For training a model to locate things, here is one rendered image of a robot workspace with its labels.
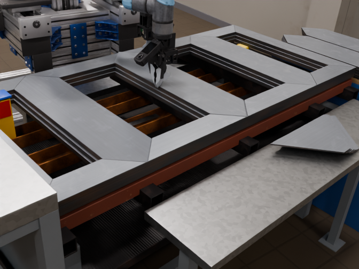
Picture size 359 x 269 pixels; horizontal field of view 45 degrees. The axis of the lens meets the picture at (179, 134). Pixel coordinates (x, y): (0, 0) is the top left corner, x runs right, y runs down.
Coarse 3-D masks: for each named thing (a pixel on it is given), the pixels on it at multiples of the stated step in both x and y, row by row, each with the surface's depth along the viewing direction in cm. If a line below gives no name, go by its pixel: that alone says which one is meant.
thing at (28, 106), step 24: (192, 48) 209; (264, 48) 219; (96, 72) 178; (120, 72) 181; (240, 72) 191; (168, 96) 162; (312, 96) 177; (48, 120) 142; (240, 120) 147; (72, 144) 132; (192, 144) 134; (144, 168) 123; (96, 192) 113
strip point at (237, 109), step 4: (240, 100) 159; (232, 104) 156; (236, 104) 157; (240, 104) 157; (224, 108) 153; (228, 108) 153; (232, 108) 153; (236, 108) 154; (240, 108) 154; (244, 108) 154; (212, 112) 150; (216, 112) 150; (220, 112) 150; (224, 112) 151; (228, 112) 151; (232, 112) 151; (236, 112) 151; (240, 112) 151; (244, 112) 152
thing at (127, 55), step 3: (120, 54) 191; (123, 54) 192; (126, 54) 192; (129, 54) 192; (132, 54) 192; (135, 54) 192; (117, 57) 188; (120, 57) 189; (123, 57) 189; (126, 57) 189; (129, 57) 189; (132, 57) 190; (117, 60) 185; (120, 60) 185
